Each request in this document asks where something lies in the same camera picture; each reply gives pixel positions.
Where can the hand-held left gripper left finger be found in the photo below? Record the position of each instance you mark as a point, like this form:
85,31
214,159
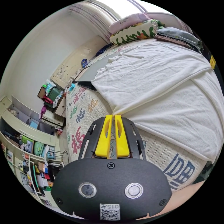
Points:
103,140

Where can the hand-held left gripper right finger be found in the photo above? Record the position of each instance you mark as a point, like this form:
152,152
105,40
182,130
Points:
121,141

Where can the white long sleeve shirt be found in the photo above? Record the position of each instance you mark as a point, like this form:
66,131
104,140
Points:
157,84

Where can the person's left forearm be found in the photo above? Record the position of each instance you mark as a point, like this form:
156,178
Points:
185,197

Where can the bed with printed quilt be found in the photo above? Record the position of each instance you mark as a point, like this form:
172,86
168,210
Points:
82,112

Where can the pile of clothes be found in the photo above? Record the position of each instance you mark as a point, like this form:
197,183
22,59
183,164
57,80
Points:
178,36

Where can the cream bedside cabinet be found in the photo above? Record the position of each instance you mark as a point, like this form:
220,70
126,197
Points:
56,103

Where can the light blue bottle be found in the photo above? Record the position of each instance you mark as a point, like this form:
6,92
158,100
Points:
72,87

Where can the grey flat folding board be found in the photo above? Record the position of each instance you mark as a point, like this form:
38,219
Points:
96,71

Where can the cream open shelf unit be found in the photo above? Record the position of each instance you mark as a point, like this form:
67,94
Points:
26,145

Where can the floral printed pillow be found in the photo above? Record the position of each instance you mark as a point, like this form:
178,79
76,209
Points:
133,35

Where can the pink pillow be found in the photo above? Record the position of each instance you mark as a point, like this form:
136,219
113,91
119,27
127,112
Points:
127,21

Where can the striped curtain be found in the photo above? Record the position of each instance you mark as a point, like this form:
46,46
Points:
98,19

